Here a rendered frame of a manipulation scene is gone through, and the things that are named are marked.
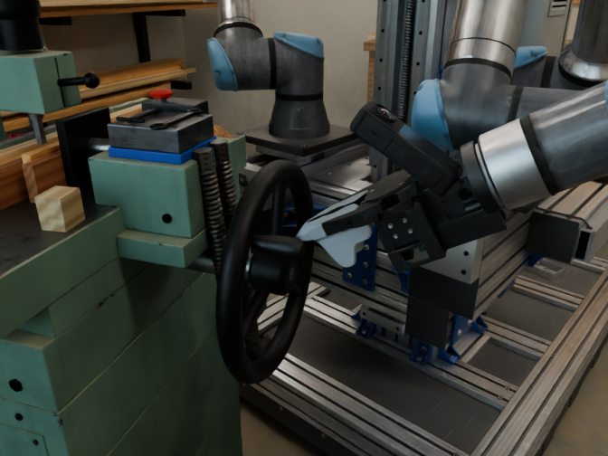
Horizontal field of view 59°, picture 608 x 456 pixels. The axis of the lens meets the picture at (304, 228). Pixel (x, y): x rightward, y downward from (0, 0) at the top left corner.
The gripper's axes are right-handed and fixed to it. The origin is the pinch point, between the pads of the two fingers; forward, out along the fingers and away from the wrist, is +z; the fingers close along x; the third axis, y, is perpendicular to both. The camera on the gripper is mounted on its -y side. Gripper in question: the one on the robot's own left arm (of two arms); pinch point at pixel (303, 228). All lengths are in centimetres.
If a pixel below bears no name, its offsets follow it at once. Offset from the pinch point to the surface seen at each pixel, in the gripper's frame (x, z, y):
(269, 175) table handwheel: 3.2, 2.3, -6.6
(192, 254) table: -0.7, 14.9, -2.4
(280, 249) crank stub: -3.7, 1.8, 0.2
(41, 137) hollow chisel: 5.3, 31.6, -24.6
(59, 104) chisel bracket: 4.9, 25.2, -26.5
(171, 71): 273, 177, -68
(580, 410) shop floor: 90, -3, 107
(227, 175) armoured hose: 7.4, 9.9, -8.4
